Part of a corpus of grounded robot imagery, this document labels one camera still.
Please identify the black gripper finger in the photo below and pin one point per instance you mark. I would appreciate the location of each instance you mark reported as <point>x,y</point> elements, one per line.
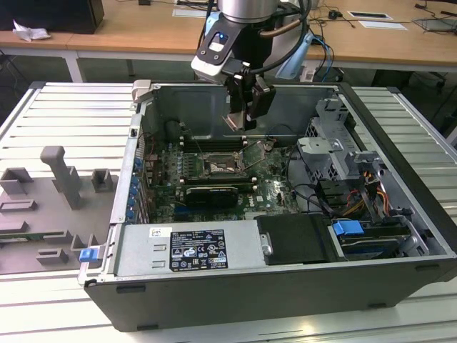
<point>262,103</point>
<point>237,96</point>

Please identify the silver CPU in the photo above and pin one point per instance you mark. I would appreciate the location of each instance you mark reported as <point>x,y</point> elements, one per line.
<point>233,122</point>

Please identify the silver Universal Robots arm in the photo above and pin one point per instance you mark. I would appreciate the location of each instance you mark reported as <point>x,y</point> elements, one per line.
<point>246,9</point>

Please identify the black RAM slot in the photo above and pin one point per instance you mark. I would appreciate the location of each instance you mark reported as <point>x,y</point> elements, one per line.
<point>246,186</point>
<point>193,179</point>
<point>214,140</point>
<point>214,146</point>

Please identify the CPU socket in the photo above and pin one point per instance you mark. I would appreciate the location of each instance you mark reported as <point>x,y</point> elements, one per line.
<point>228,170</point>

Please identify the blue expansion slot clips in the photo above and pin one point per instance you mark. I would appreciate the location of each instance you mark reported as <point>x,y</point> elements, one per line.
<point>134,185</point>

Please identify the small white adapter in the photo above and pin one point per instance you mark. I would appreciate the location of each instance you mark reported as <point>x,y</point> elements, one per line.
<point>308,74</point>

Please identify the metal drive cage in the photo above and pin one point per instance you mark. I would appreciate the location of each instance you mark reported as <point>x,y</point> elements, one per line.
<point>321,150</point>

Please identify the green motherboard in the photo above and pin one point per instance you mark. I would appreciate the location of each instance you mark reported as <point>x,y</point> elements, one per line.
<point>271,193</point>

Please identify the black graphics card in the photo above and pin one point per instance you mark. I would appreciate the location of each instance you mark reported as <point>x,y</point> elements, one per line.
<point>214,196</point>

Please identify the white paper sheet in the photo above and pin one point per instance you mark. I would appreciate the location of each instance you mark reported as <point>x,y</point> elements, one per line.
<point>383,25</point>

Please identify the black plastic air shroud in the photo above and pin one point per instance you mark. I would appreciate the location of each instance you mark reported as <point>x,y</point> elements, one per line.
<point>296,239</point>

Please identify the hard disk in blue carrier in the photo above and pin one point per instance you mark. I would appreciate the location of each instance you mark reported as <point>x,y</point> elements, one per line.
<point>346,227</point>

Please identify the wooden desk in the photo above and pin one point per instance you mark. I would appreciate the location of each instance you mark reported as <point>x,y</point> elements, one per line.
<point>89,39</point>

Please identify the silver power supply unit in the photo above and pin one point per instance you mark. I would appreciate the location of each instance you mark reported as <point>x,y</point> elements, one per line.
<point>143,250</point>

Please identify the black open PC case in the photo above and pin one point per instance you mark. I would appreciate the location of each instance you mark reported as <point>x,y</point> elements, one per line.
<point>250,300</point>

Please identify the black monitor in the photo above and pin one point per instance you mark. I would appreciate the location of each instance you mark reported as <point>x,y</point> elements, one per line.
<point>53,14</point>

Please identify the crumpled white paper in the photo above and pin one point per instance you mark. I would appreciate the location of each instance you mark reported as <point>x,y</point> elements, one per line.
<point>32,34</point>

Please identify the blue case latch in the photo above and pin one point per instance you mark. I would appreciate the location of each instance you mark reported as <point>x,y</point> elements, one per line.
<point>87,255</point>

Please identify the grey parts rack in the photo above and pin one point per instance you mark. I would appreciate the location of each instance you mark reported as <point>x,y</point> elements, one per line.
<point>53,214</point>

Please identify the green RAM stick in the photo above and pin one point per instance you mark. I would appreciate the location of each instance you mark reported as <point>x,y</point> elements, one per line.
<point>28,236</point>

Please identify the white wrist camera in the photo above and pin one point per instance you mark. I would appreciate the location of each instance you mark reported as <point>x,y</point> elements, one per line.
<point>210,53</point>

